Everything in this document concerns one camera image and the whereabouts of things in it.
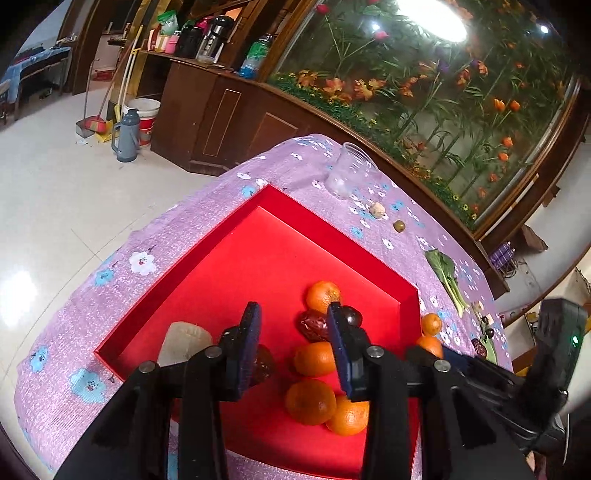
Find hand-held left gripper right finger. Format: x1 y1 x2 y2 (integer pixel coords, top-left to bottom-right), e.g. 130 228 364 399
326 301 536 480

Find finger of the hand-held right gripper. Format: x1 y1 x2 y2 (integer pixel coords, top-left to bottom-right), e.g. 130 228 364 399
444 348 551 450

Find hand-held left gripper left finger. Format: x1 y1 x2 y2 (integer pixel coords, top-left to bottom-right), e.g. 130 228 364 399
53 301 263 480

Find small potato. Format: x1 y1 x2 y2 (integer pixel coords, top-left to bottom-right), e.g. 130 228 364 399
158 322 214 367

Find red tray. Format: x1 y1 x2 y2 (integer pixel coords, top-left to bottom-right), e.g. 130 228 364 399
95 185 422 480

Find green bok choy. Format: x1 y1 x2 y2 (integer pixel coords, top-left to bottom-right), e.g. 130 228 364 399
425 249 470 317

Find purple bottles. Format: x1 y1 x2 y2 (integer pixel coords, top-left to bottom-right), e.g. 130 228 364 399
492 242 515 269

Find clear plastic cup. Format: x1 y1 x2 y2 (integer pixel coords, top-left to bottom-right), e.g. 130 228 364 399
324 142 371 200

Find grey thermos flask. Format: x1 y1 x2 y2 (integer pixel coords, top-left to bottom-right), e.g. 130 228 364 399
111 108 140 163

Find white red bucket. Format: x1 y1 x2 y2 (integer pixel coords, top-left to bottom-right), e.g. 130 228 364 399
122 98 161 147

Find glass case with artificial flowers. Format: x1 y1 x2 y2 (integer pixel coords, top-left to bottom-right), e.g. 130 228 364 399
267 0 583 228

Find broom with dustpan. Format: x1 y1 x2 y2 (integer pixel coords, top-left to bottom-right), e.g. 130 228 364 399
75 25 144 138

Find clear water bottle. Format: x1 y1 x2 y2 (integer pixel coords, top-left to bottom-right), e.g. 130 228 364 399
239 34 274 78

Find steel thermos jug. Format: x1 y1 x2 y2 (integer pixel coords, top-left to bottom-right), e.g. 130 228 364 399
196 15 235 63

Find black kettle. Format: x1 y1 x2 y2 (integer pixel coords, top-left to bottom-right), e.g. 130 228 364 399
175 21 206 58

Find table with blue cloth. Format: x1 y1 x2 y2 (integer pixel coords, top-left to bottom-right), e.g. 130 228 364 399
0 46 72 123

